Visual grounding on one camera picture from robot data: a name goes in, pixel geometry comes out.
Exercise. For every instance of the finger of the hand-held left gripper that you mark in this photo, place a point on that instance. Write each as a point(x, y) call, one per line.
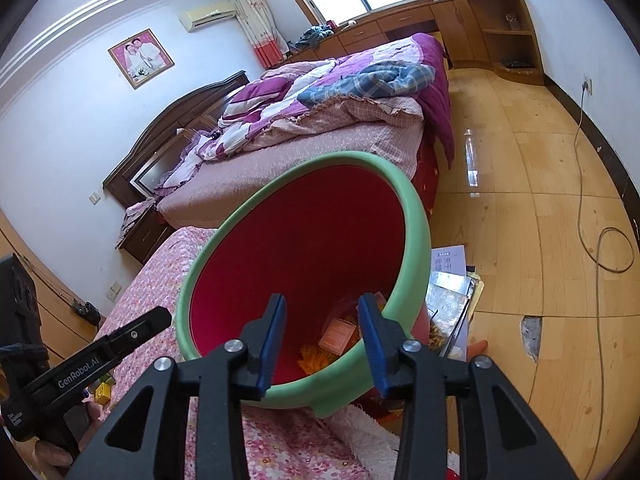
point(142, 330)

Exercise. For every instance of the long wooden low cabinet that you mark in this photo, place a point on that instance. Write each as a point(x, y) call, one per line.
point(450, 25)

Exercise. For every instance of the stack of magazines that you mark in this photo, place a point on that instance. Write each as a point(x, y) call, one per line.
point(447, 300)

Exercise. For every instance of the purple patchwork quilt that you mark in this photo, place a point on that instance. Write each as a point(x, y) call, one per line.
point(310, 95)

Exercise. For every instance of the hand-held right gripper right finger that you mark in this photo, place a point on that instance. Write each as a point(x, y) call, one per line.
point(372, 345)

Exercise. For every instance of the floral curtain with red hem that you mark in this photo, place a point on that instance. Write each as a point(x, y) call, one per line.
point(257, 20)

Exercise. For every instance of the pink floral tablecloth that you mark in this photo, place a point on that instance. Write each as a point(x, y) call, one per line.
point(165, 260)

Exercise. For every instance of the blue plaid blanket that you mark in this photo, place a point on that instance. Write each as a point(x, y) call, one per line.
point(380, 80)

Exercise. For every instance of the bed with pink sheet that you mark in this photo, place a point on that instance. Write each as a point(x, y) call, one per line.
point(300, 160)

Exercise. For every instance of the person's left hand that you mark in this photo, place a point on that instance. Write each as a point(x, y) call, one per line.
point(92, 415)

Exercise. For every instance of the light wooden wardrobe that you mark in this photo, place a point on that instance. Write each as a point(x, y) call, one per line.
point(50, 310)

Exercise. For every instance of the dark wooden nightstand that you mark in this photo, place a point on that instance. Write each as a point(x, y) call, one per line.
point(147, 240)

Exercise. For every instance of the framed wall photo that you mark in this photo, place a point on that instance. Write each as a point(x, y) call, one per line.
point(141, 59)

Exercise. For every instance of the dark wooden headboard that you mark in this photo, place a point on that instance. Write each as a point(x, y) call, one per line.
point(150, 145)

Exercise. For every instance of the red bin with green rim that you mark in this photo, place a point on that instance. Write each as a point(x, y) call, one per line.
point(300, 240)

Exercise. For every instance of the white wall outlet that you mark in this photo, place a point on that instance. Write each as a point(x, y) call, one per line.
point(586, 84)

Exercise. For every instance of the white wall socket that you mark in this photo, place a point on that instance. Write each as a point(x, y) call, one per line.
point(115, 289)

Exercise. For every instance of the wall air conditioner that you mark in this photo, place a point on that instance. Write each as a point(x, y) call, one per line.
point(207, 16)

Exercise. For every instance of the clear drinking glass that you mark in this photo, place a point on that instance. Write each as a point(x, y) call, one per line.
point(512, 21)

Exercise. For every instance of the pink cloth on nightstand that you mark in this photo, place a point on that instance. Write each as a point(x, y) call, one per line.
point(137, 212)

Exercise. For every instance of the white pillow with purple frill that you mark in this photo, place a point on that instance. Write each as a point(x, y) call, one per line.
point(182, 170)

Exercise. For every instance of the white wall switch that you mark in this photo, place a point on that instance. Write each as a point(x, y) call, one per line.
point(93, 196)

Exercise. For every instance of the black hanging pouch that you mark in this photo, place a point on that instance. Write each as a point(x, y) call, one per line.
point(86, 311)

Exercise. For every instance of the blue crumpled clothes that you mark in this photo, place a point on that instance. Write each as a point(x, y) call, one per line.
point(314, 36)

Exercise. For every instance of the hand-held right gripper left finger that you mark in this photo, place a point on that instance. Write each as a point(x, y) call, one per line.
point(272, 345)

